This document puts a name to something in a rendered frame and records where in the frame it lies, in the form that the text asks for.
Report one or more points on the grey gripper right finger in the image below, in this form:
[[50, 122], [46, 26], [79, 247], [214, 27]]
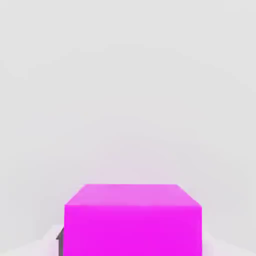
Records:
[[217, 247]]

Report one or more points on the small magenta cube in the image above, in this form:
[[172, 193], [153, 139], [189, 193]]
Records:
[[133, 226]]

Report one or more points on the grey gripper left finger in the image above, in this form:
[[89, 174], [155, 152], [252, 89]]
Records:
[[54, 243]]

